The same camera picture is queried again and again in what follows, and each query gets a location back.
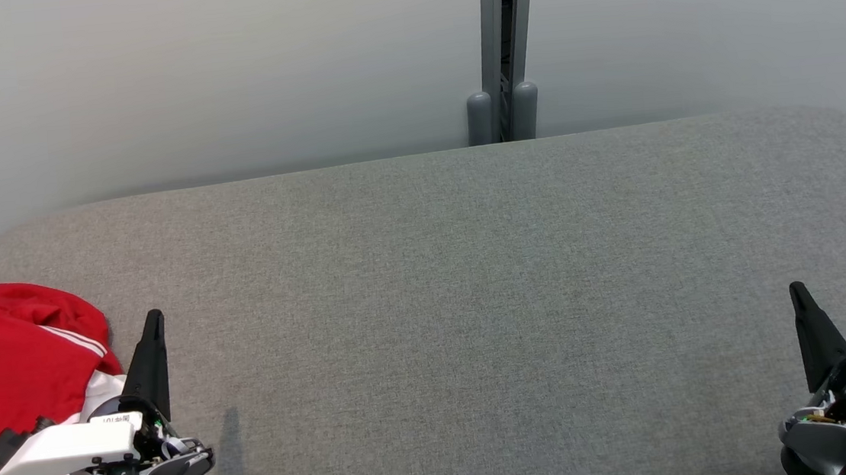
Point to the red white basketball jersey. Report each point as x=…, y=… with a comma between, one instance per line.
x=16, y=395

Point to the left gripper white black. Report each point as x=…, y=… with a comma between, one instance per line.
x=66, y=448

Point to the grey metal partition post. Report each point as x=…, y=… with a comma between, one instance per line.
x=488, y=33
x=525, y=29

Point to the red shorts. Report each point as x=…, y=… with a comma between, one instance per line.
x=27, y=303

